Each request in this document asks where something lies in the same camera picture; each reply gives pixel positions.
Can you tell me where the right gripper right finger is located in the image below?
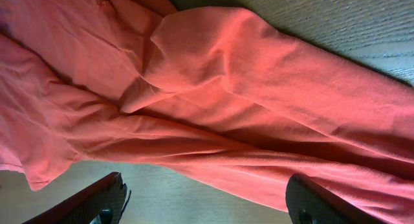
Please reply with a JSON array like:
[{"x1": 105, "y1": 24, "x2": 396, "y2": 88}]
[{"x1": 285, "y1": 174, "x2": 385, "y2": 224}]

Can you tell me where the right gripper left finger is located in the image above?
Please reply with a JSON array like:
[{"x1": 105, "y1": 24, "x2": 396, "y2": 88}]
[{"x1": 23, "y1": 172, "x2": 128, "y2": 224}]

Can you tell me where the orange soccer t-shirt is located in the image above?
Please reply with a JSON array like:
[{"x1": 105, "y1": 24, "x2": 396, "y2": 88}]
[{"x1": 1, "y1": 0, "x2": 413, "y2": 223}]

